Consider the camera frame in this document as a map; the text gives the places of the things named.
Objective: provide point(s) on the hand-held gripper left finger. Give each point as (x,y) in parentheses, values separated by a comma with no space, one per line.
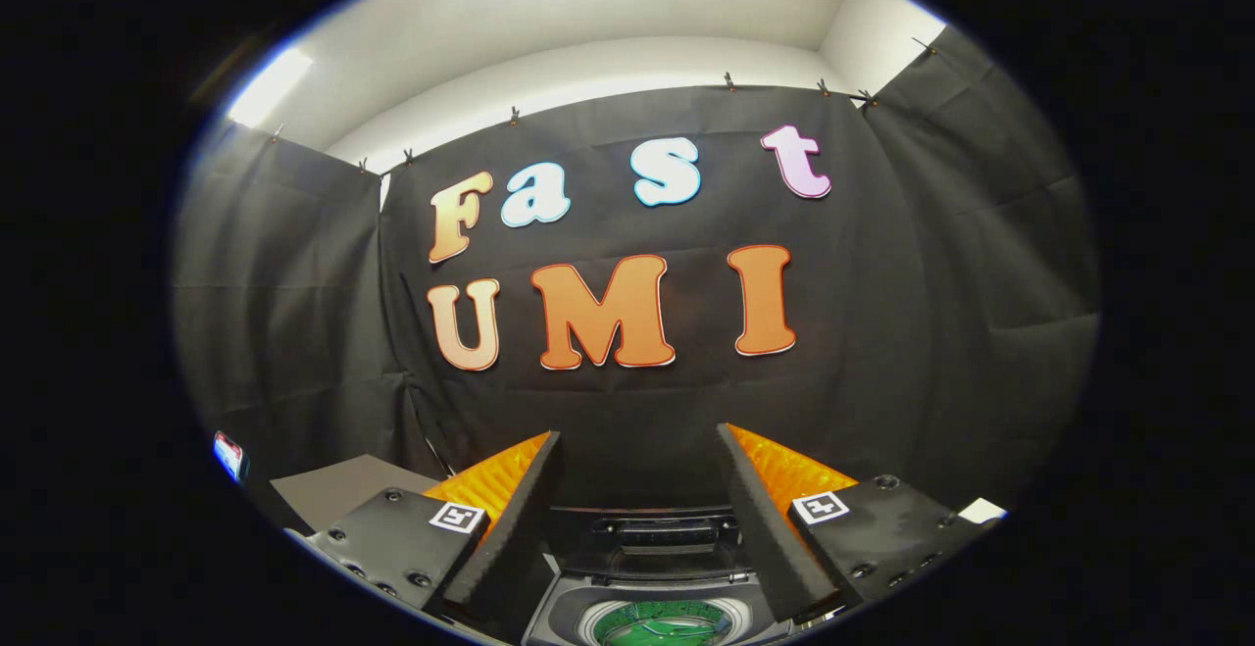
(515,528)

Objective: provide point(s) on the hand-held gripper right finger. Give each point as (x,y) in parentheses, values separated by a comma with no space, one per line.
(765,528)

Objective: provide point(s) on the grey washing machine body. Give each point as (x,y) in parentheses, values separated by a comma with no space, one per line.
(564,617)

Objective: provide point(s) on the green polo shirt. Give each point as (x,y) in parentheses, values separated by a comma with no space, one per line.
(667,624)

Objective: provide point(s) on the grey side table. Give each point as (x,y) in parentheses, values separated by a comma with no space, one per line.
(343,489)

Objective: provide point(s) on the black backdrop cloth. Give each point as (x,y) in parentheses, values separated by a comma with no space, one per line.
(931,332)

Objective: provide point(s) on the small red blue screen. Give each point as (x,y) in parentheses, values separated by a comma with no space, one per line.
(227,455)

